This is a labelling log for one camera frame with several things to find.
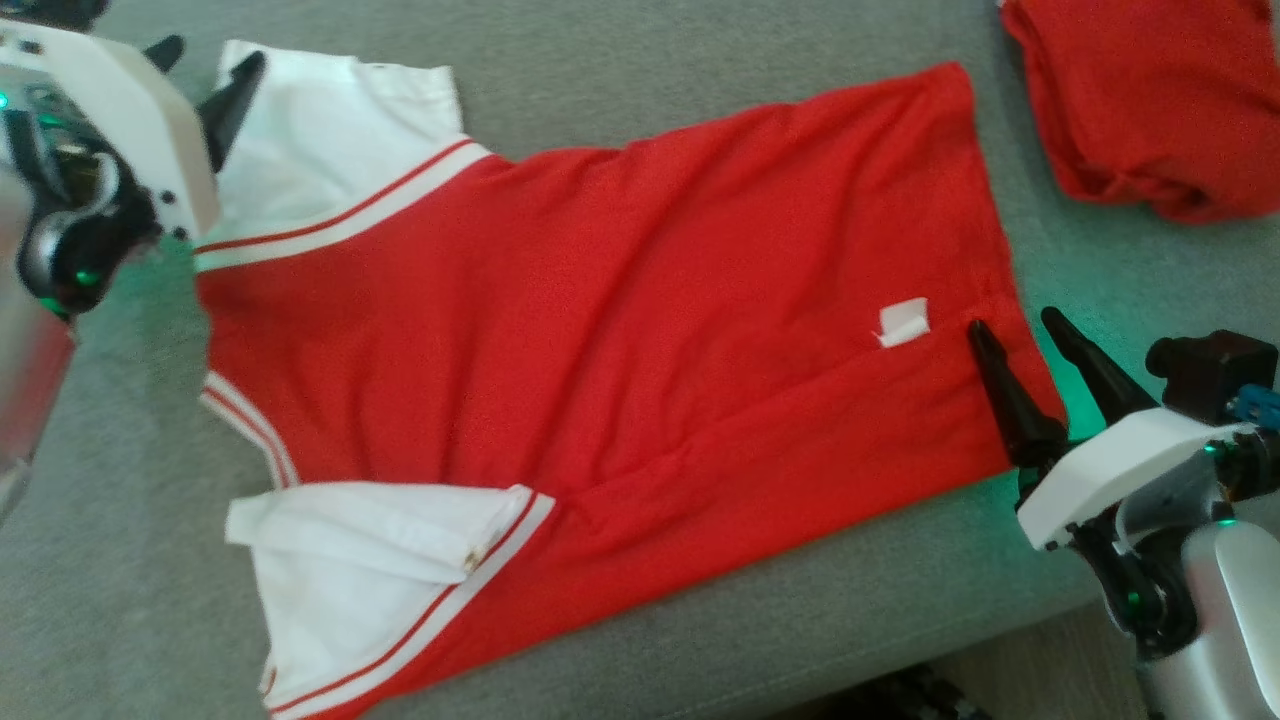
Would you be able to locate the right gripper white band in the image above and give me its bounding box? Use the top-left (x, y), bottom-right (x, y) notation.
top-left (967, 306), bottom-right (1280, 552)

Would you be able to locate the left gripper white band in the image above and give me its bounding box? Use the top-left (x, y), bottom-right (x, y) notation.
top-left (0, 0), bottom-right (268, 243)

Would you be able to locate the red shirt with white sleeves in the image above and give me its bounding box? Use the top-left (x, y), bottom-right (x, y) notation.
top-left (193, 38), bottom-right (1069, 720)

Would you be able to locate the plain red garment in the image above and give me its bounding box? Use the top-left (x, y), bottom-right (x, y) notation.
top-left (1000, 0), bottom-right (1280, 226)

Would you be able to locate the black ridged object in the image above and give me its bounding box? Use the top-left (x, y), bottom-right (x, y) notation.
top-left (790, 663), bottom-right (991, 720)

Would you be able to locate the grey fabric sofa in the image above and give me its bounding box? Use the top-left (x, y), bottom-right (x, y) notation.
top-left (0, 0), bottom-right (1280, 720)

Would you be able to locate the blue cable plug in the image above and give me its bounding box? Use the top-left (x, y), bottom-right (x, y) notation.
top-left (1232, 385), bottom-right (1280, 433)

